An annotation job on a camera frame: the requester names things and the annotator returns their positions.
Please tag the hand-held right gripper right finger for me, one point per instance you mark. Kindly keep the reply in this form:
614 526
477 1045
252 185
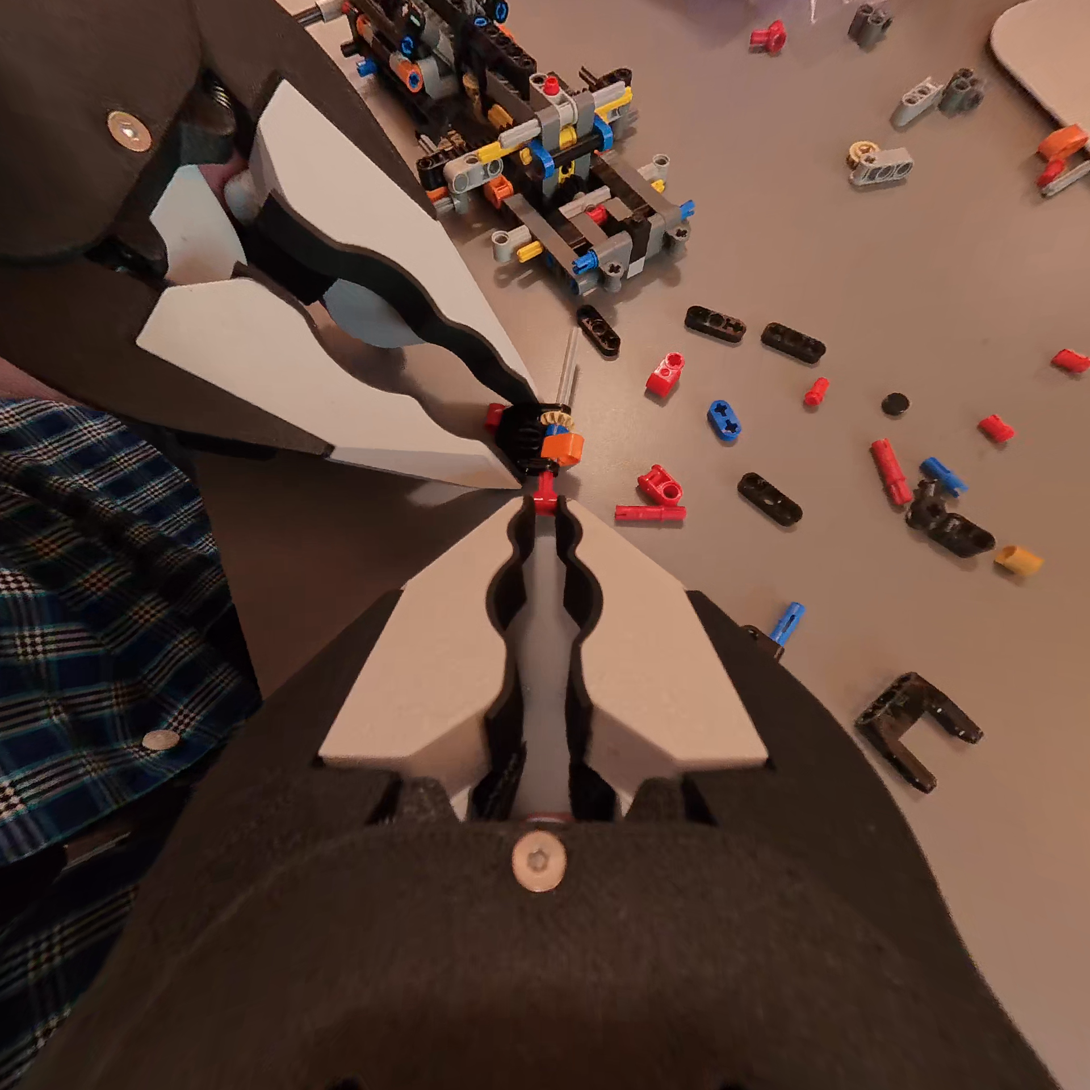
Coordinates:
664 681

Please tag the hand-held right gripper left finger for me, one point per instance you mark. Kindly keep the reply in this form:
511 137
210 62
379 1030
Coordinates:
409 681

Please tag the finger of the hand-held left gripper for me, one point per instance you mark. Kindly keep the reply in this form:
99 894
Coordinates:
281 375
358 187

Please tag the red lego axle connector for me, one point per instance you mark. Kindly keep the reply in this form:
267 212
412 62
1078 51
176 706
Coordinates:
769 37
545 494

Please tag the small black lego gear assembly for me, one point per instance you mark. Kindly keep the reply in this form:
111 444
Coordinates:
532 439

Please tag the long red lego pin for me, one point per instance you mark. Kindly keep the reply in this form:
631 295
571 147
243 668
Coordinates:
890 471

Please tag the blue two-hole lego link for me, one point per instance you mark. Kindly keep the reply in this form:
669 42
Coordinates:
724 419

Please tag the blue lego pin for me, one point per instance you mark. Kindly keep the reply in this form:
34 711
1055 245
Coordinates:
943 475
788 622

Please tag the red lego axle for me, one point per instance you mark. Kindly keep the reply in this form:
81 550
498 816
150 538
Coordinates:
650 513

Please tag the red lego pin connector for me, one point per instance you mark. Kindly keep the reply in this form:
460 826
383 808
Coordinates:
664 375
660 485

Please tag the multicoloured lego vehicle chassis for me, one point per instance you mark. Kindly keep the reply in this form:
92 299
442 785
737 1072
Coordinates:
553 170

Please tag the black thin lego liftarm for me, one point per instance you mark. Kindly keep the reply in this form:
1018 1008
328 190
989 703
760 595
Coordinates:
794 342
599 330
715 323
769 498

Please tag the black angled lego connector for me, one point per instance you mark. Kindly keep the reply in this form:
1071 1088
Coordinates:
949 526

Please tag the short red lego pin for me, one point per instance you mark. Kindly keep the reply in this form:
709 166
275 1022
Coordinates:
816 392

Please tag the black round lego tile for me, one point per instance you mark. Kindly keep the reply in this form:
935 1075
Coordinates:
895 404

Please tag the yellow lego bush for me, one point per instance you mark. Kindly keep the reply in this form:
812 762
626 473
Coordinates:
1018 559

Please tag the short red lego bush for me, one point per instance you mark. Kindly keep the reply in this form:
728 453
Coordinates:
1071 360
995 428

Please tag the tan lego gear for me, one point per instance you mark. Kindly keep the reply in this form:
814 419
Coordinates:
862 153

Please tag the dark grey lego connector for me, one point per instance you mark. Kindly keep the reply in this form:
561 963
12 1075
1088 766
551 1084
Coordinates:
868 24
962 91

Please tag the small red lego piece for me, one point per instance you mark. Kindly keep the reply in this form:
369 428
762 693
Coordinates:
1046 176

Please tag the grey lego axle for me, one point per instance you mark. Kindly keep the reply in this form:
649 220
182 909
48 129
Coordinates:
1071 177

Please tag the orange lego piece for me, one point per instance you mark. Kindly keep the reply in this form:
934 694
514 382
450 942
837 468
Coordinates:
1063 143

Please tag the person's plaid shirt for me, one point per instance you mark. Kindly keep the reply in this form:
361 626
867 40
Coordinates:
102 596

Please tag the light grey three-hole liftarm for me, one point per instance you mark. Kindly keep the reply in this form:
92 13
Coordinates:
886 168

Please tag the light grey two-hole liftarm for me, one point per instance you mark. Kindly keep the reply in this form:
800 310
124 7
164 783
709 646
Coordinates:
918 100

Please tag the white tray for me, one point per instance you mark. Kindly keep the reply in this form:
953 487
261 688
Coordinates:
1043 51

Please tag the black u-shaped lego frame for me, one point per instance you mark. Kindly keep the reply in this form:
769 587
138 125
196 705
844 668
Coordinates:
894 720

